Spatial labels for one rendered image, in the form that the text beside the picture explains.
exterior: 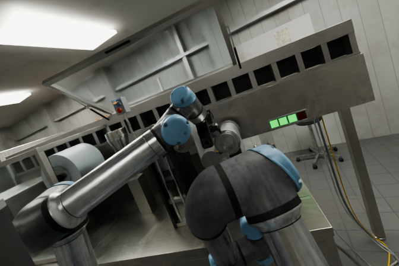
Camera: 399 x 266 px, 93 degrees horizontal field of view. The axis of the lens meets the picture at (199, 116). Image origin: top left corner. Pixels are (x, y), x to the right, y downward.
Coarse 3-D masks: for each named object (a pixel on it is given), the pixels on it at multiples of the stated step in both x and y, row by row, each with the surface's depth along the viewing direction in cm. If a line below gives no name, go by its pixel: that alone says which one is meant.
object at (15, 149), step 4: (76, 128) 360; (64, 132) 340; (52, 136) 322; (56, 136) 328; (40, 140) 306; (44, 140) 311; (24, 144) 288; (28, 144) 292; (32, 144) 296; (12, 148) 275; (16, 148) 278; (20, 148) 282; (24, 148) 286; (0, 152) 263; (4, 152) 266; (8, 152) 270; (12, 152) 274; (16, 152) 277; (0, 156) 262; (4, 156) 265; (0, 160) 262
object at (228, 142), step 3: (222, 138) 104; (225, 138) 102; (228, 138) 102; (231, 138) 103; (222, 141) 103; (225, 141) 103; (228, 141) 102; (231, 141) 102; (222, 144) 103; (225, 144) 103; (228, 144) 103; (231, 144) 102; (222, 147) 104; (228, 147) 103; (231, 147) 103; (228, 150) 104
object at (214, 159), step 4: (208, 148) 112; (212, 148) 111; (204, 152) 111; (208, 152) 108; (212, 152) 107; (204, 156) 109; (208, 156) 109; (212, 156) 108; (216, 156) 108; (204, 160) 110; (208, 160) 109; (212, 160) 109; (216, 160) 108; (220, 160) 108; (204, 164) 110; (208, 164) 110; (212, 164) 109
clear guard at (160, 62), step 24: (192, 24) 96; (216, 24) 98; (144, 48) 103; (168, 48) 106; (192, 48) 110; (216, 48) 114; (96, 72) 112; (120, 72) 116; (144, 72) 120; (168, 72) 125; (192, 72) 130; (96, 96) 132; (120, 96) 138; (144, 96) 144
